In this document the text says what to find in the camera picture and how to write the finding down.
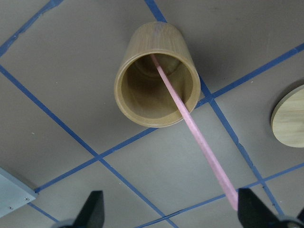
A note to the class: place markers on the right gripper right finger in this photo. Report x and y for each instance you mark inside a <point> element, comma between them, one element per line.
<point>253,213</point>

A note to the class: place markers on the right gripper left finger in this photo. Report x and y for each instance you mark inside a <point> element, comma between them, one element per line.
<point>91,214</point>

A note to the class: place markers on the pink chopstick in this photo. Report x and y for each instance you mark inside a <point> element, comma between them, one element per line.
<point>218,171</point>

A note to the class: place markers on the bamboo cylinder holder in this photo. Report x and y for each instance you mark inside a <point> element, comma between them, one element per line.
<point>139,90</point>

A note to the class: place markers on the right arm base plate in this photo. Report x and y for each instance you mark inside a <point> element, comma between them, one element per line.
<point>13,193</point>

